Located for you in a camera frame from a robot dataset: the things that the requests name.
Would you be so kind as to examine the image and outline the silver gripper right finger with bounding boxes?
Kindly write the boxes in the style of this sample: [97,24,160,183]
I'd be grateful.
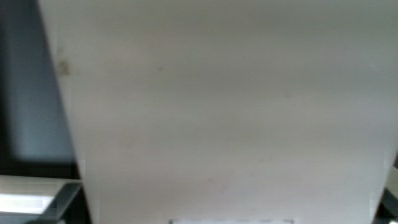
[371,189,398,224]

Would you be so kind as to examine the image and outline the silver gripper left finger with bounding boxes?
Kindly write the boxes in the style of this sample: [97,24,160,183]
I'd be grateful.
[25,183,83,224]

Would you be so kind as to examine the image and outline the white block with markers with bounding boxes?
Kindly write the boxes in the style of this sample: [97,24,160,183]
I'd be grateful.
[39,0,398,224]

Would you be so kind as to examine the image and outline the white L-shaped frame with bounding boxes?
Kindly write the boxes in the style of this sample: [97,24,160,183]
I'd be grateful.
[0,175,81,224]

